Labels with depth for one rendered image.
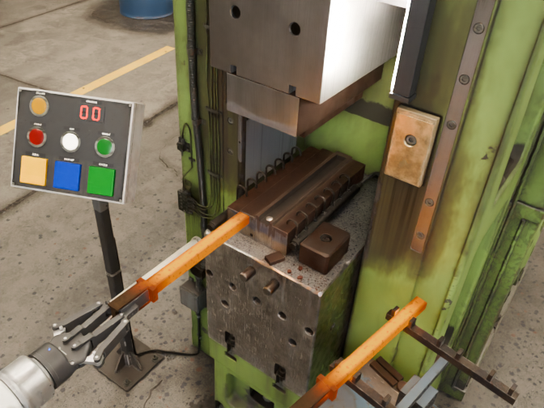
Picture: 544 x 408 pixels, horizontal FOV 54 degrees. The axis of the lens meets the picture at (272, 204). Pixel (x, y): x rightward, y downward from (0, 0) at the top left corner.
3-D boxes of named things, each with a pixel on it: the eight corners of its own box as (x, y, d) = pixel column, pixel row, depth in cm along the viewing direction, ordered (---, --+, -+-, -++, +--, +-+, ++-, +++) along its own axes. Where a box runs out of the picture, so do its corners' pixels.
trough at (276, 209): (272, 227, 137) (272, 223, 136) (256, 219, 139) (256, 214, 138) (351, 160, 165) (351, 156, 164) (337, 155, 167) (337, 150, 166)
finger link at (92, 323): (70, 356, 96) (64, 352, 96) (114, 316, 104) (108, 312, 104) (65, 342, 93) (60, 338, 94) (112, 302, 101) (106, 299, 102)
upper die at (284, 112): (295, 138, 118) (299, 98, 112) (226, 109, 126) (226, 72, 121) (381, 78, 145) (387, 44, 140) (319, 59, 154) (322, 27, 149)
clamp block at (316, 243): (325, 276, 133) (328, 257, 130) (297, 261, 137) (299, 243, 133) (348, 251, 141) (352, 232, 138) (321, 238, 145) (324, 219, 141)
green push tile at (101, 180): (112, 197, 145) (114, 170, 144) (86, 193, 146) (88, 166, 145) (115, 196, 147) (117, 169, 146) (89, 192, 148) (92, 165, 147)
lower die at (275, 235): (286, 256, 139) (287, 231, 134) (227, 225, 148) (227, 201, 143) (362, 184, 167) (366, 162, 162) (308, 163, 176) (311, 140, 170)
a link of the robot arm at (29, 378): (34, 427, 88) (64, 401, 91) (20, 396, 82) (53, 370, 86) (2, 397, 92) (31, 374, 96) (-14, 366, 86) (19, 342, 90)
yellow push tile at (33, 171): (44, 186, 147) (46, 159, 147) (19, 182, 148) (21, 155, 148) (47, 185, 149) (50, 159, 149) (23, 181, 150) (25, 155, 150)
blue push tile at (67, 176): (78, 191, 146) (80, 164, 146) (52, 187, 147) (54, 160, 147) (81, 190, 148) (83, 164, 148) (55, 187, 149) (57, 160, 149)
